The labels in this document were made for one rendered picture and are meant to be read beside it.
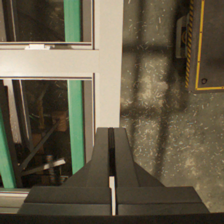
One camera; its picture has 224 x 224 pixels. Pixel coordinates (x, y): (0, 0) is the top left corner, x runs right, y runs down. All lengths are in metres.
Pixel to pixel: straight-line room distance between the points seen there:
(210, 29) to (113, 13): 0.84
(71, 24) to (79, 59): 0.11
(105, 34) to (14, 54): 0.18
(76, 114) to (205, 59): 0.86
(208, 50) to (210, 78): 0.16
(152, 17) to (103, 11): 1.02
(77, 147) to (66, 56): 0.25
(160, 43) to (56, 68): 1.07
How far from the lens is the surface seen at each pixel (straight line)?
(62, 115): 1.32
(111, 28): 0.32
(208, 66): 1.10
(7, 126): 0.53
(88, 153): 0.47
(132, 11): 1.31
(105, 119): 0.34
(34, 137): 1.18
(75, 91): 0.40
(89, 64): 0.32
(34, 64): 0.35
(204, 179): 1.93
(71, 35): 0.40
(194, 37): 1.06
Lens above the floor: 1.25
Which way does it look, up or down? 73 degrees down
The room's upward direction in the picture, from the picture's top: 176 degrees clockwise
